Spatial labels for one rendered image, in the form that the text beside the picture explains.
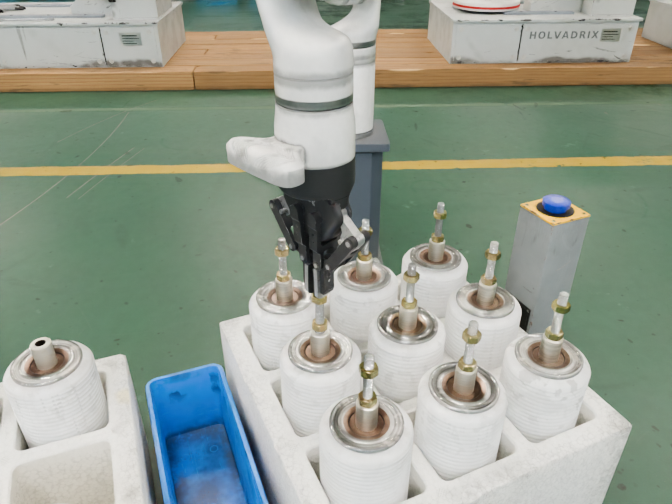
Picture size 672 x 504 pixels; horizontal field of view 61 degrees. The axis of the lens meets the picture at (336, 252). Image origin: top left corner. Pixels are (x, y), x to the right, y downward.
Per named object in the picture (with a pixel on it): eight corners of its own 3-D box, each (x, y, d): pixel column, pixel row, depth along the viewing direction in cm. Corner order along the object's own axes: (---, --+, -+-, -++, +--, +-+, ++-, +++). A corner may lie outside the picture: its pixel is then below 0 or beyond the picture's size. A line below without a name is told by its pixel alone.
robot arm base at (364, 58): (326, 124, 120) (326, 38, 111) (370, 123, 120) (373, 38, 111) (328, 140, 112) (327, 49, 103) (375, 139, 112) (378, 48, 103)
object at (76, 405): (45, 450, 77) (4, 347, 68) (120, 429, 80) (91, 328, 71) (42, 510, 69) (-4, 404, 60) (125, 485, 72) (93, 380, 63)
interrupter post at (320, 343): (307, 348, 68) (307, 326, 66) (327, 344, 68) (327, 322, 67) (313, 361, 66) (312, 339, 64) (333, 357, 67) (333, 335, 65)
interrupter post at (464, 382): (473, 382, 63) (477, 359, 61) (475, 398, 61) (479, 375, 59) (451, 380, 63) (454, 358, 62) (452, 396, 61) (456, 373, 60)
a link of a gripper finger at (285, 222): (290, 190, 62) (317, 238, 61) (283, 197, 63) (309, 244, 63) (271, 198, 60) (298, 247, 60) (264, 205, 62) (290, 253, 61)
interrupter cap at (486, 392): (494, 367, 65) (495, 363, 65) (503, 419, 59) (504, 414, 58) (427, 363, 66) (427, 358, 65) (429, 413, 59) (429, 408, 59)
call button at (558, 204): (534, 208, 85) (536, 196, 84) (555, 203, 87) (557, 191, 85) (553, 220, 82) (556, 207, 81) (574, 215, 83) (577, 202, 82)
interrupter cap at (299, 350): (281, 339, 69) (281, 334, 69) (341, 327, 71) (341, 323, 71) (296, 381, 63) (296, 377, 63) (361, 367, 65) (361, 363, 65)
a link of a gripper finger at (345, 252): (347, 236, 53) (318, 259, 58) (357, 253, 53) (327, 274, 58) (367, 226, 55) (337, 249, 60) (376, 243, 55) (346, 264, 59)
